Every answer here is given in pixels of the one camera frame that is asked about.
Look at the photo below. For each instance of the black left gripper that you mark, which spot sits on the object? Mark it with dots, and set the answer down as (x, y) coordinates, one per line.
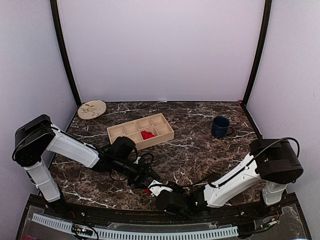
(139, 176)

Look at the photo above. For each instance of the red snowflake santa sock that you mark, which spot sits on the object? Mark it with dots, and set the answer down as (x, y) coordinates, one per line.
(147, 135)

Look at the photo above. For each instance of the wooden compartment tray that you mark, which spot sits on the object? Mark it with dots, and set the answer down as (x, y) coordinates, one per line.
(156, 123)

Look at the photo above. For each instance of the plain red sock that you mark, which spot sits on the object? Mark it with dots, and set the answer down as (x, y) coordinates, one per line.
(147, 191)

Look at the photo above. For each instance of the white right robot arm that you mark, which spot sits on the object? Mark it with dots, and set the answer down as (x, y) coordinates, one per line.
(272, 161)

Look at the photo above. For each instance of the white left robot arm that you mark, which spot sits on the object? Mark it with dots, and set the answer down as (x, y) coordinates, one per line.
(40, 135)

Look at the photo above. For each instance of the dark blue mug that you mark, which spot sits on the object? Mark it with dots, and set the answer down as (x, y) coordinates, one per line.
(221, 127)

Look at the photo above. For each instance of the bird painted ceramic plate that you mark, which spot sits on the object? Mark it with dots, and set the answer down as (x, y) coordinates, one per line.
(91, 109)

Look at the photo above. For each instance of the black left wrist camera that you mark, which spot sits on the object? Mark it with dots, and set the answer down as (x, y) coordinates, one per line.
(122, 147)

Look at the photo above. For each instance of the white slotted cable duct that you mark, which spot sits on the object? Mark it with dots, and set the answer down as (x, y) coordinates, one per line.
(122, 231)

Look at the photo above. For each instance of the black front table rail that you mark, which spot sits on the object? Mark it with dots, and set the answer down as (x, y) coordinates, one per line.
(140, 208)

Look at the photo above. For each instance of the black left frame post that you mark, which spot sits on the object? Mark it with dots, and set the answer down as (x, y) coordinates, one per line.
(63, 52)

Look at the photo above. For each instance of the black frame post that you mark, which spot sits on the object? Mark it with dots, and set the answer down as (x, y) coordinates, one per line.
(63, 52)
(258, 53)

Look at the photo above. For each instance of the black right frame post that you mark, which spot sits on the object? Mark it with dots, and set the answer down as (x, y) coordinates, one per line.
(258, 53)

